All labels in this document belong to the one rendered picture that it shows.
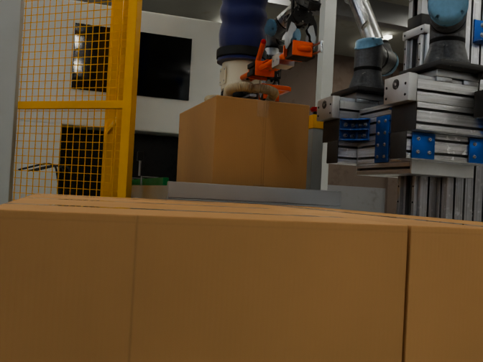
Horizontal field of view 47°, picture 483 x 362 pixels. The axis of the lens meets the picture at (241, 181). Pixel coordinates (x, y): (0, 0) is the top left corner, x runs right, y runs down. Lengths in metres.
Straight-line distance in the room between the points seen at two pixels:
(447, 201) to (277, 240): 1.44
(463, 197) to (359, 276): 1.40
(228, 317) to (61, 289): 0.22
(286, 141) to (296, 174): 0.14
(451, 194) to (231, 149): 0.84
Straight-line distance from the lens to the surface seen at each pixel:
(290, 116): 2.25
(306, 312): 0.82
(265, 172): 2.19
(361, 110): 2.31
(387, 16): 10.13
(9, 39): 2.75
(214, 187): 2.05
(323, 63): 5.48
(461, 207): 2.21
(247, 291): 0.78
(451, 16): 1.88
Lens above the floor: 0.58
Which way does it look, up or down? 1 degrees up
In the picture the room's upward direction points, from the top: 3 degrees clockwise
